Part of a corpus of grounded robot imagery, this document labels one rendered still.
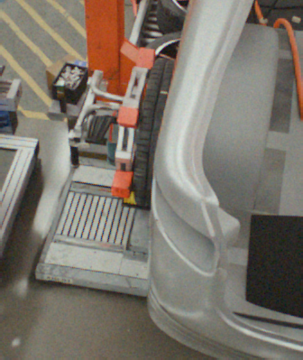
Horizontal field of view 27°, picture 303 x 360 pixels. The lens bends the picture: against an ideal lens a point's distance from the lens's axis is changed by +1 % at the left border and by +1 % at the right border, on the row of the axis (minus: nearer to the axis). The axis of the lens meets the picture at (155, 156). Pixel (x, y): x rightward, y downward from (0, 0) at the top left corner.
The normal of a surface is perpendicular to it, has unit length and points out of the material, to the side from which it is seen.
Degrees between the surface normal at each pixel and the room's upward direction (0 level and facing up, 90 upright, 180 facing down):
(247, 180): 70
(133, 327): 0
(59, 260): 0
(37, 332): 0
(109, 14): 90
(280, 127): 20
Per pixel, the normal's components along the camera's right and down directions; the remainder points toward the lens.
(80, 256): 0.04, -0.66
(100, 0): -0.16, 0.74
